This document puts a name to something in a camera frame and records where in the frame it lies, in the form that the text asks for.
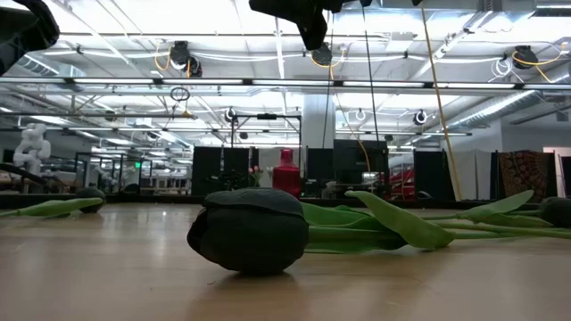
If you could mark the black partition panel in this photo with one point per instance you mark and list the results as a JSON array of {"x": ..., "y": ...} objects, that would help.
[
  {"x": 430, "y": 174},
  {"x": 205, "y": 169}
]

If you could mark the white robot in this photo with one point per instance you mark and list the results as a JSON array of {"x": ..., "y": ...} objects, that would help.
[{"x": 32, "y": 149}]

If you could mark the red vase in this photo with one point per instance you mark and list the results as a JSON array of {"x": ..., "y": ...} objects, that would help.
[{"x": 286, "y": 178}]

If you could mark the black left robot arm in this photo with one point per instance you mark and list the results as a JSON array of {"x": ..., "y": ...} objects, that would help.
[{"x": 22, "y": 31}]

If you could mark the black artificial tulip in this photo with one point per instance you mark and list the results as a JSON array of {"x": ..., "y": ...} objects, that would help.
[
  {"x": 91, "y": 199},
  {"x": 250, "y": 232},
  {"x": 557, "y": 211}
]

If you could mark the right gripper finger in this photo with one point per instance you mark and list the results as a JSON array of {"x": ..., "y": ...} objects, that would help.
[{"x": 267, "y": 5}]

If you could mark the patterned rug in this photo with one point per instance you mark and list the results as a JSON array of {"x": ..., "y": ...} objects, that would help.
[{"x": 524, "y": 171}]

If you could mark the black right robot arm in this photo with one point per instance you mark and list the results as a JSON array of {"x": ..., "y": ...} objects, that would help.
[{"x": 366, "y": 2}]

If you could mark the red artificial tulip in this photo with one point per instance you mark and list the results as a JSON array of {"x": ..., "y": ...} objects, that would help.
[{"x": 332, "y": 214}]

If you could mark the pink flowers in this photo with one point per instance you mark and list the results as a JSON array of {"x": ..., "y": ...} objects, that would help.
[{"x": 256, "y": 171}]

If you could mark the long ceiling light bar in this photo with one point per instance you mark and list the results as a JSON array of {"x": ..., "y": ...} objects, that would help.
[{"x": 111, "y": 80}]

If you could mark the black monitor screen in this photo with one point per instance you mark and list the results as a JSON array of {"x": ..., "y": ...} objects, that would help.
[{"x": 357, "y": 153}]

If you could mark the silver ventilation duct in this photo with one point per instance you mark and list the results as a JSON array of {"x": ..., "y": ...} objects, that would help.
[
  {"x": 490, "y": 109},
  {"x": 44, "y": 67}
]

